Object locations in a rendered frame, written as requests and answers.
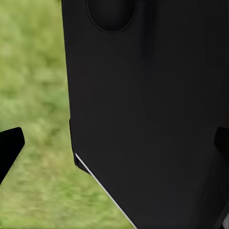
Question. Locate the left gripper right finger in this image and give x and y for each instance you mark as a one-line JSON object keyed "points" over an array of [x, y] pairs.
{"points": [[221, 141]]}

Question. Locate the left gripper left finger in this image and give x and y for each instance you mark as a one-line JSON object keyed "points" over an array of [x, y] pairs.
{"points": [[11, 143]]}

